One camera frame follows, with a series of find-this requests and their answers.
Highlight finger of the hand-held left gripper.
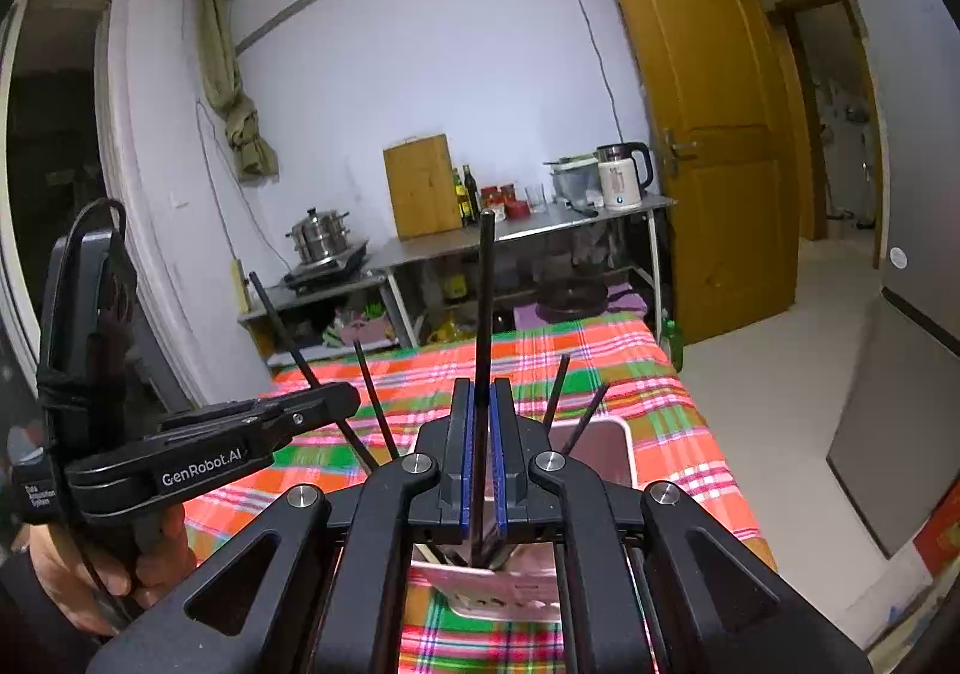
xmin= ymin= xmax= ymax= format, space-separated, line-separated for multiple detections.
xmin=160 ymin=381 xmax=362 ymax=454

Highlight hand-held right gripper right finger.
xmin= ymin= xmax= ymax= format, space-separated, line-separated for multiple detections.
xmin=491 ymin=378 xmax=875 ymax=674

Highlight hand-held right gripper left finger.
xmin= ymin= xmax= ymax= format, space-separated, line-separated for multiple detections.
xmin=86 ymin=378 xmax=481 ymax=674

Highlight black chopstick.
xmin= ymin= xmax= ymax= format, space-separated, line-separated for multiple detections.
xmin=480 ymin=210 xmax=497 ymax=566
xmin=540 ymin=354 xmax=572 ymax=429
xmin=559 ymin=383 xmax=611 ymax=458
xmin=247 ymin=270 xmax=376 ymax=474
xmin=352 ymin=340 xmax=402 ymax=461

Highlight pink utensil holder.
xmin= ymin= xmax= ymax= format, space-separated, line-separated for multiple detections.
xmin=409 ymin=417 xmax=637 ymax=621

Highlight person's left forearm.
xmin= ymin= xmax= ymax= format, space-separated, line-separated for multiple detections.
xmin=0 ymin=546 xmax=121 ymax=674

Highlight person's left hand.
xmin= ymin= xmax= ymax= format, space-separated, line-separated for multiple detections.
xmin=10 ymin=503 xmax=194 ymax=639

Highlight colourful plaid blanket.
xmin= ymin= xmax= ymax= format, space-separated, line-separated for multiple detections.
xmin=184 ymin=314 xmax=777 ymax=674

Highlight low metal shelf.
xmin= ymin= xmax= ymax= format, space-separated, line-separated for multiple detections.
xmin=238 ymin=265 xmax=400 ymax=369

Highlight black induction cooker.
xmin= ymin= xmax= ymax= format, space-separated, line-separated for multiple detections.
xmin=281 ymin=240 xmax=373 ymax=293

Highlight stainless steel steamer pot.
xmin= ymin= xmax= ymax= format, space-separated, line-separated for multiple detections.
xmin=285 ymin=207 xmax=352 ymax=265

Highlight black wok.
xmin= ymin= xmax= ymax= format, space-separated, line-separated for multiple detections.
xmin=535 ymin=276 xmax=609 ymax=324

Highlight metal kitchen table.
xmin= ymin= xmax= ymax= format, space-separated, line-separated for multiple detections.
xmin=367 ymin=192 xmax=677 ymax=354

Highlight wooden cutting board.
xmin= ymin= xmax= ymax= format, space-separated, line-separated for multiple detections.
xmin=383 ymin=134 xmax=464 ymax=240

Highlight dark oil bottle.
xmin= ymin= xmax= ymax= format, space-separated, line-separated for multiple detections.
xmin=461 ymin=164 xmax=482 ymax=226

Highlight red jars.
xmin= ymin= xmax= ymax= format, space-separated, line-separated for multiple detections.
xmin=480 ymin=182 xmax=530 ymax=220

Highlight white rice cooker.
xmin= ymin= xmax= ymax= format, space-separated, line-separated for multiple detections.
xmin=544 ymin=152 xmax=605 ymax=211

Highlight olive tied curtain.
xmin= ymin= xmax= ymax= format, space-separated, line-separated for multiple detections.
xmin=198 ymin=0 xmax=279 ymax=179

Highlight white electric kettle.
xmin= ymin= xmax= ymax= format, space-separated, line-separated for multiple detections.
xmin=595 ymin=142 xmax=653 ymax=212

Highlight yellow wooden door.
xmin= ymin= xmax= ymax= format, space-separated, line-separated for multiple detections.
xmin=589 ymin=0 xmax=803 ymax=346

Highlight red box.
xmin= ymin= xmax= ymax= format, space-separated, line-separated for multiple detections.
xmin=910 ymin=492 xmax=960 ymax=586

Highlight grey refrigerator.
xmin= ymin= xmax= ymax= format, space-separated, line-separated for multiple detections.
xmin=825 ymin=0 xmax=960 ymax=560

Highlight wall power cable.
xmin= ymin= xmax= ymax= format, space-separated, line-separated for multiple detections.
xmin=550 ymin=0 xmax=625 ymax=148

